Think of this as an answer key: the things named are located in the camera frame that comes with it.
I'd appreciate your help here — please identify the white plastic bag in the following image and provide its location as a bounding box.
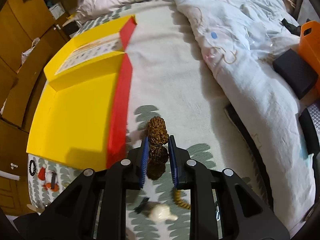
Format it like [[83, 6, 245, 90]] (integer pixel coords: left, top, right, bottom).
[[21, 37, 40, 65]]

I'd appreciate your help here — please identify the leaf patterned bed sheet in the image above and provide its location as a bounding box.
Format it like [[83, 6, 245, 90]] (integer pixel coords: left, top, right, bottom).
[[28, 0, 268, 239]]

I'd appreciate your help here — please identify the orange plastic basket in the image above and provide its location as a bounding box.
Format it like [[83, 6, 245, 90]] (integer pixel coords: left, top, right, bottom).
[[297, 20, 320, 93]]

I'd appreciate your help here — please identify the printed instruction sheet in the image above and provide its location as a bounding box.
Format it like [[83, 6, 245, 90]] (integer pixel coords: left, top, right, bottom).
[[55, 34, 122, 75]]

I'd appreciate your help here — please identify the brown rudraksha bead bracelet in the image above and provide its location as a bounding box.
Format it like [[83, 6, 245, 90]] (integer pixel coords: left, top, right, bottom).
[[145, 116, 170, 181]]

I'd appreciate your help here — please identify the brown spiral hair tie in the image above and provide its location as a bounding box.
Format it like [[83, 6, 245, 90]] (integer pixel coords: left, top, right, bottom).
[[171, 188, 192, 210]]

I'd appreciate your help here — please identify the yellow cardboard box tray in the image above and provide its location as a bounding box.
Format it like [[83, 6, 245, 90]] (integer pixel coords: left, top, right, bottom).
[[27, 15, 137, 171]]

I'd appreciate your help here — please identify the black bead bracelet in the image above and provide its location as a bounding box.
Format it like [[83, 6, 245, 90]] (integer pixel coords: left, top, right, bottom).
[[28, 159, 37, 177]]

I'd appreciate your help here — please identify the red santa hat hair clip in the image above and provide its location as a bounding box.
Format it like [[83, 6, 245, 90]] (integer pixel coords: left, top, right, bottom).
[[37, 164, 47, 182]]

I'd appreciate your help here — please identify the white bow hair clip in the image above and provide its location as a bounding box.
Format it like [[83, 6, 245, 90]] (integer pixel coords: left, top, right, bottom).
[[134, 197, 178, 223]]

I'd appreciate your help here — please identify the black rectangular box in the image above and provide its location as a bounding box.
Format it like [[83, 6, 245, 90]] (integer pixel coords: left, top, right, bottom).
[[272, 49, 318, 99]]

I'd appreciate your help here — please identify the blue star heart hair clip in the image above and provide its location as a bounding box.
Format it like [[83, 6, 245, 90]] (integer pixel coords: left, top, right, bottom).
[[45, 171, 59, 192]]

